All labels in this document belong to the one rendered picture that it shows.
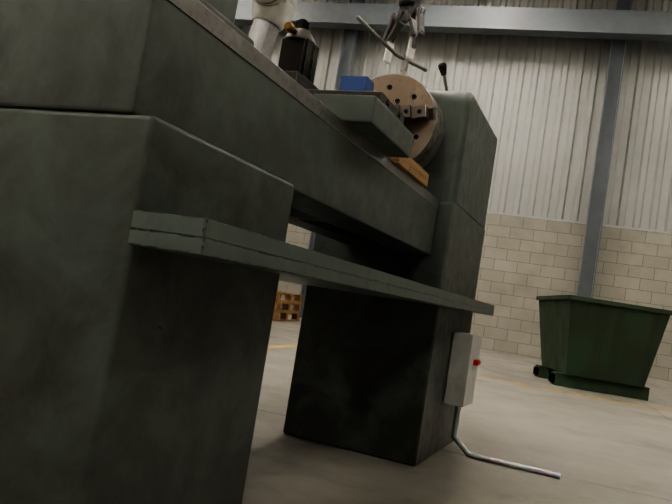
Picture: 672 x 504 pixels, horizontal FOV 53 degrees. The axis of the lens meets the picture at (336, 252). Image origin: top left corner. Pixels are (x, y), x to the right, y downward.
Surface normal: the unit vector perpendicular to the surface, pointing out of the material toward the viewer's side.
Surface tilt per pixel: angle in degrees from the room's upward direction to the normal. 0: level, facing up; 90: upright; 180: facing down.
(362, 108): 90
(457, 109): 90
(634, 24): 90
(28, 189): 90
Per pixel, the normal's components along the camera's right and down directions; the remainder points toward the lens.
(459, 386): -0.37, -0.12
